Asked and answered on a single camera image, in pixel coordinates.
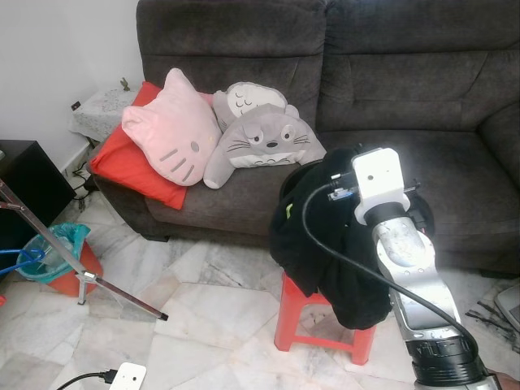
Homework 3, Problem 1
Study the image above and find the black jacket with green logo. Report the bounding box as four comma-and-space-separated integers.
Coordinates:
268, 146, 436, 330

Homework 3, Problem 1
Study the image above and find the dark grey fabric sofa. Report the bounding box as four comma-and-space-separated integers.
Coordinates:
89, 0, 520, 277

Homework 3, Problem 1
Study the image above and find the red plastic stool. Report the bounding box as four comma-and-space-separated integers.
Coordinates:
274, 272, 379, 366

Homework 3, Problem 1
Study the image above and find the grey totoro plush pillow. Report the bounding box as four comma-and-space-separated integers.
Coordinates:
203, 103, 327, 189

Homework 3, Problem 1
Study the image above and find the light grey sleeping totoro plush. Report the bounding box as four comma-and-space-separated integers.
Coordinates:
213, 81, 289, 132

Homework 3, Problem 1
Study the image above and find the pink cat face pillow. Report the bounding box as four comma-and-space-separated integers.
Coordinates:
120, 67, 223, 186

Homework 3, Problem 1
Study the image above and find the red cushion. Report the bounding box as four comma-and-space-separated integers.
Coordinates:
88, 80, 214, 210

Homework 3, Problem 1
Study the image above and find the lace covered side table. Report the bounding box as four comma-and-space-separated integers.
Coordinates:
69, 77, 141, 143

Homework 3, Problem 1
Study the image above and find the orange bin with teal bag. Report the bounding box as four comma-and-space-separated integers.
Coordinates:
16, 222, 105, 297

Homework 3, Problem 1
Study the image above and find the black tv console cabinet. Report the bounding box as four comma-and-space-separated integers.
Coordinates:
0, 140, 76, 253

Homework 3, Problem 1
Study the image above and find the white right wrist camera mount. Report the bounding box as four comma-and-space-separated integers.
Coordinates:
351, 148, 411, 224

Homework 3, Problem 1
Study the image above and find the silver metal clothes rail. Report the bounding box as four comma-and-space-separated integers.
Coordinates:
0, 179, 170, 322

